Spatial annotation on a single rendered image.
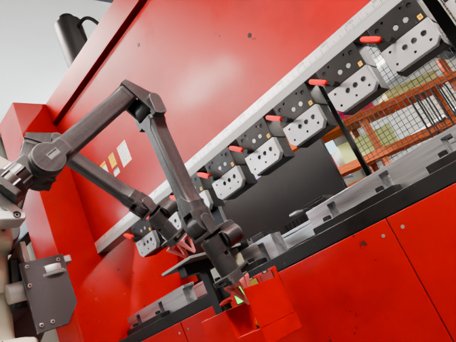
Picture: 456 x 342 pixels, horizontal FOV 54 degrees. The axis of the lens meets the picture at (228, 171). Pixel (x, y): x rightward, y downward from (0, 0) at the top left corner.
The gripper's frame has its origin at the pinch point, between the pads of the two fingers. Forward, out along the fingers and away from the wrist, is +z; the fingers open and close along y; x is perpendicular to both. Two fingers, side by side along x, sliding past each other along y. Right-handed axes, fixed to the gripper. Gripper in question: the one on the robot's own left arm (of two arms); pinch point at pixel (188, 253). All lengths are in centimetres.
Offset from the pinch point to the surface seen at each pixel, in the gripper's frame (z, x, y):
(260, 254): 17.0, -7.8, -18.9
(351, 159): 119, -386, 107
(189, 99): -43, -41, -18
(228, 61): -43, -41, -43
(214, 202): -5.9, -22.4, -6.3
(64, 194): -54, -38, 84
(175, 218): -10.3, -21.6, 15.5
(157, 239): -7.2, -21.2, 33.3
